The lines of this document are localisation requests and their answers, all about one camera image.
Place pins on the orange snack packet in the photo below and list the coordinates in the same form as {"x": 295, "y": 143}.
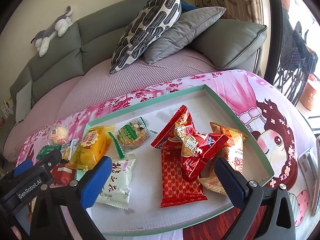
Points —
{"x": 232, "y": 151}

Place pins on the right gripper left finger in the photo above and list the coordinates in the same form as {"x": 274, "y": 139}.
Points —
{"x": 61, "y": 212}

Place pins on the red cartoon snack bag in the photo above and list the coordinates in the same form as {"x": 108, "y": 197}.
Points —
{"x": 194, "y": 148}

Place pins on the small red box packet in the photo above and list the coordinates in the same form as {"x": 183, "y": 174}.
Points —
{"x": 62, "y": 175}

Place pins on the clear round pastry packet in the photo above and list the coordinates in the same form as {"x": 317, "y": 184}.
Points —
{"x": 58, "y": 135}

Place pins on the yellow cake packet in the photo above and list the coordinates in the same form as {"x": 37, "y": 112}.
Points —
{"x": 92, "y": 148}

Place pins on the grey sofa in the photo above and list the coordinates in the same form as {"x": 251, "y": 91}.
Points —
{"x": 228, "y": 44}

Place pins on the grey white plush toy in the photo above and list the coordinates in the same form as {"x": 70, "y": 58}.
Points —
{"x": 58, "y": 28}

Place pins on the grey velvet pillow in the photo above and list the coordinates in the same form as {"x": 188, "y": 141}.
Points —
{"x": 188, "y": 27}

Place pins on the red patterned snack packet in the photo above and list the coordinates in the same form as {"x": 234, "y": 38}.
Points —
{"x": 175, "y": 189}

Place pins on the dark green snack packet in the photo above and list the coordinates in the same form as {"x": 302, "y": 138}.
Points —
{"x": 46, "y": 150}

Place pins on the black folding chair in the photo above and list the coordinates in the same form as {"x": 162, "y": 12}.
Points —
{"x": 297, "y": 61}

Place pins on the white green snack packet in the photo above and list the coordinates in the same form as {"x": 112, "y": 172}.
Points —
{"x": 116, "y": 191}

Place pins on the light grey pillow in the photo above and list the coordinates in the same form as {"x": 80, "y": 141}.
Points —
{"x": 23, "y": 102}

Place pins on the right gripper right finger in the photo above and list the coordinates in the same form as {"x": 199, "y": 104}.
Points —
{"x": 248, "y": 196}

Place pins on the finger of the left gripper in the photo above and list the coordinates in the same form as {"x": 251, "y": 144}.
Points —
{"x": 28, "y": 163}

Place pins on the orange bucket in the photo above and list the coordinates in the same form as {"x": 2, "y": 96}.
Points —
{"x": 310, "y": 93}

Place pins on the black white patterned pillow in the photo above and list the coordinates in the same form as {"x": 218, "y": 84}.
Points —
{"x": 150, "y": 23}

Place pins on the green round cake packet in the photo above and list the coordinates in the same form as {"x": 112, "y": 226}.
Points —
{"x": 131, "y": 136}

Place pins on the pink checked sofa cover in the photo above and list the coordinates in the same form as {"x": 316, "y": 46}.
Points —
{"x": 95, "y": 87}

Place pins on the pink cartoon blanket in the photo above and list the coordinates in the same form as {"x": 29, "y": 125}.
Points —
{"x": 275, "y": 123}

